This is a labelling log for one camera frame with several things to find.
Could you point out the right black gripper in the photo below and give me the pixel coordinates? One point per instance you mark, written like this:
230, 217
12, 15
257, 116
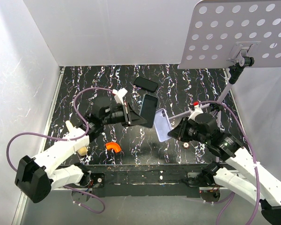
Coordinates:
179, 132

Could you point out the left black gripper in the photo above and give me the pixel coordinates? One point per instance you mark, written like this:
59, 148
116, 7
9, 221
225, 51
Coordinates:
132, 117

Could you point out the lavender phone case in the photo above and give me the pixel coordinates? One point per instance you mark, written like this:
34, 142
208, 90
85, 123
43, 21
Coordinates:
162, 125

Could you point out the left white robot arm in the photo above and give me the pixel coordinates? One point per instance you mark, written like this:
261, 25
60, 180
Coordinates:
37, 176

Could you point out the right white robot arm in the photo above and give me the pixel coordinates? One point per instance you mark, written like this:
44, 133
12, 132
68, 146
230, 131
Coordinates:
258, 186

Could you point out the black phone on table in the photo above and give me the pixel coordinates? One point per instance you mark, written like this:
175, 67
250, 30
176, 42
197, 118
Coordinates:
145, 84

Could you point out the small round coin object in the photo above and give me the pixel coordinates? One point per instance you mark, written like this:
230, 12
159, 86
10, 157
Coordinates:
186, 145

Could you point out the orange curved pipe piece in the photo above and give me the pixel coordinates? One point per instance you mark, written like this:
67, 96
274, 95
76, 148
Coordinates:
113, 146

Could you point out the cream wooden pestle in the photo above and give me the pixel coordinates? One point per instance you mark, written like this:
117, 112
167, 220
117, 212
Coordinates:
83, 150

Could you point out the perforated music stand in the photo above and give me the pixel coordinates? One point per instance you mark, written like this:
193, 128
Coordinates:
244, 38

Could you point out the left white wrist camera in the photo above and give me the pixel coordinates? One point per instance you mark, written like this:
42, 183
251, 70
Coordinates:
119, 95

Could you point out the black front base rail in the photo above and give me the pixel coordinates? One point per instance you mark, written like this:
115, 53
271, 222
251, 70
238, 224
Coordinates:
149, 180

